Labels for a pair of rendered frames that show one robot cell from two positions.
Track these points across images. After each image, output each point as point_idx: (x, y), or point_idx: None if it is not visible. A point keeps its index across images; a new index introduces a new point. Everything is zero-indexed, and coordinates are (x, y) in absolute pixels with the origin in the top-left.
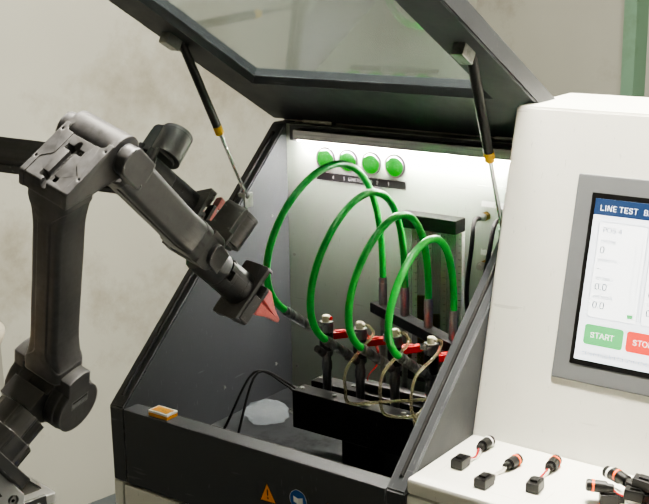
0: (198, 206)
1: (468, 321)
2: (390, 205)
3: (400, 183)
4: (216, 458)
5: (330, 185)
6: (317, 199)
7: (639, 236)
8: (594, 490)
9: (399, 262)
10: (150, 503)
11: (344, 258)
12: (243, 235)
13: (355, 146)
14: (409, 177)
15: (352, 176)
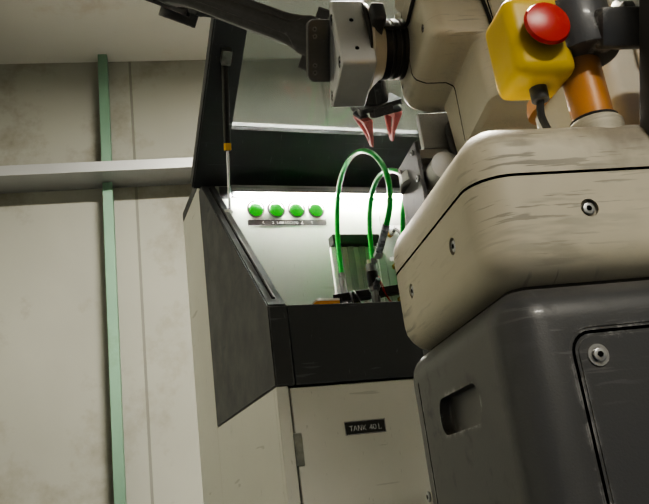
0: (392, 97)
1: None
2: (372, 199)
3: (321, 221)
4: (401, 320)
5: (261, 228)
6: (249, 240)
7: None
8: None
9: (327, 278)
10: (327, 396)
11: (279, 283)
12: None
13: (281, 198)
14: (327, 216)
15: (280, 220)
